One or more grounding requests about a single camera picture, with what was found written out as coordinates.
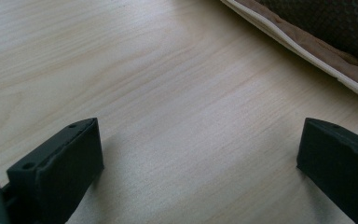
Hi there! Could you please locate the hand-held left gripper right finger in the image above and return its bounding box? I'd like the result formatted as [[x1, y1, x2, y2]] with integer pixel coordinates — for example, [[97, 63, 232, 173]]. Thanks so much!
[[296, 117, 358, 224]]

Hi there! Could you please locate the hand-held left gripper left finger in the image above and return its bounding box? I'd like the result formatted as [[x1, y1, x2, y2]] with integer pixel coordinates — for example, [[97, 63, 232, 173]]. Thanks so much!
[[6, 117, 104, 224]]

